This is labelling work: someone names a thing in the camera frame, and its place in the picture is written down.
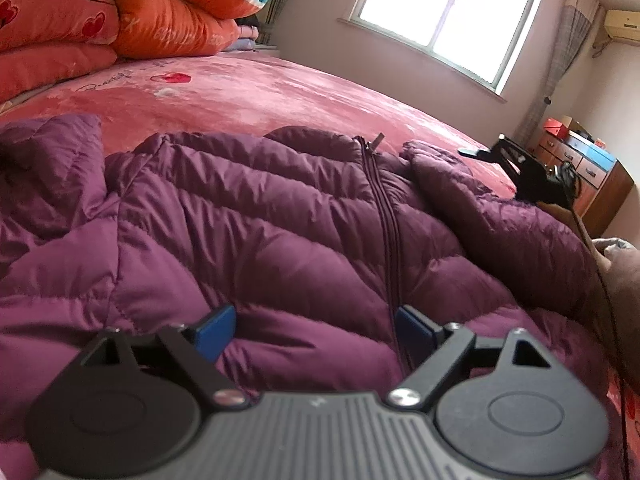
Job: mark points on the folded blue cloth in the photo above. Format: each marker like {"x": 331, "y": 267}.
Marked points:
{"x": 245, "y": 35}

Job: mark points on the red box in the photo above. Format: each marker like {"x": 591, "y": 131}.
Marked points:
{"x": 555, "y": 127}

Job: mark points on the blue box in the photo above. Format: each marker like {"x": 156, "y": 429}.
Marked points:
{"x": 595, "y": 150}

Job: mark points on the pink bed blanket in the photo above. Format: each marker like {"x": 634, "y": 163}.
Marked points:
{"x": 250, "y": 90}

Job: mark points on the teal and orange folded quilt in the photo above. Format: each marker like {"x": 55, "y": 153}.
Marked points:
{"x": 190, "y": 10}

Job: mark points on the grey checked curtain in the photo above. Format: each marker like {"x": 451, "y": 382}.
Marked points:
{"x": 562, "y": 55}

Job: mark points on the window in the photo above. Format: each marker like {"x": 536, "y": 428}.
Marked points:
{"x": 445, "y": 15}

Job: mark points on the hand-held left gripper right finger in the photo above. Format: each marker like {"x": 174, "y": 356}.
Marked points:
{"x": 415, "y": 332}

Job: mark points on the person's right forearm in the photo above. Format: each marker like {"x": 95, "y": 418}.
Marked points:
{"x": 622, "y": 290}

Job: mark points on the wall air conditioner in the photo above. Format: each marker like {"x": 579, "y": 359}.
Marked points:
{"x": 622, "y": 25}

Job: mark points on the wooden dresser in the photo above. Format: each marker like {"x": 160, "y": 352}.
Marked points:
{"x": 595, "y": 195}

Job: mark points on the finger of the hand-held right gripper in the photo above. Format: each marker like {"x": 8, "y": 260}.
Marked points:
{"x": 475, "y": 151}

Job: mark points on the purple down jacket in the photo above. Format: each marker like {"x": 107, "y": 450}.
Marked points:
{"x": 260, "y": 225}

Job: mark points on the orange heart print quilt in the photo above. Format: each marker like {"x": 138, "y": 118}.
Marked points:
{"x": 45, "y": 30}

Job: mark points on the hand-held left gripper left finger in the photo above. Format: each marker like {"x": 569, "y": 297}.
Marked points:
{"x": 215, "y": 332}

